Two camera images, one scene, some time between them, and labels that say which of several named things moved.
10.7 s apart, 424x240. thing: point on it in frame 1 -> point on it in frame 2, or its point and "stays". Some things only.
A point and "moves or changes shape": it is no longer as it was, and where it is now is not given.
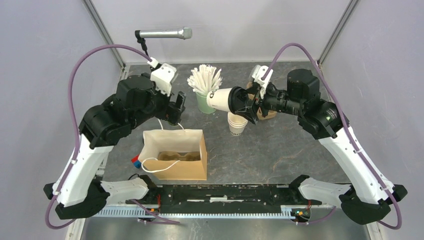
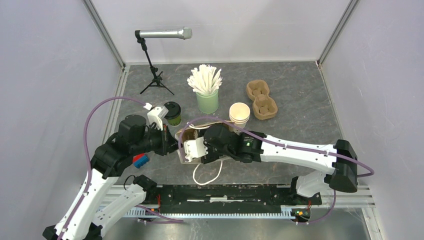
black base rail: (227, 198) stays
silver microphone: (186, 33) stays
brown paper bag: (174, 154) moves or changes shape
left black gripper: (173, 114) -> (169, 143)
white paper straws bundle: (205, 79) stays
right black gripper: (250, 112) -> (211, 155)
